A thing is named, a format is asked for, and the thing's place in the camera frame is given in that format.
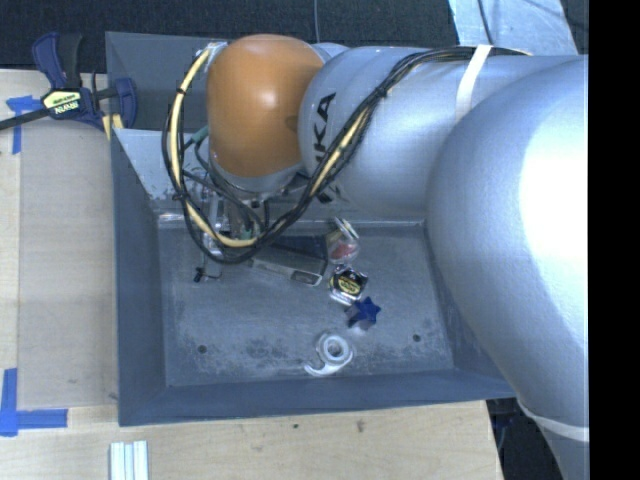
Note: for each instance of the silver and black flat case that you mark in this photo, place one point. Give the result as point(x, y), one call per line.
point(295, 268)

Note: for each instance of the grey metal bin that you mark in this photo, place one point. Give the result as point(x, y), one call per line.
point(240, 318)

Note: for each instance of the yellow and black tape measure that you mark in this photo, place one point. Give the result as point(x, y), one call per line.
point(347, 283)

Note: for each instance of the pale wood board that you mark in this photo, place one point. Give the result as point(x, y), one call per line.
point(65, 268)

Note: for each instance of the dark blue star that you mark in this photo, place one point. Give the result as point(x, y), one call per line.
point(364, 312)

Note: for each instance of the black cylinder on white bracket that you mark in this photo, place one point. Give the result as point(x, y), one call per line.
point(199, 274)

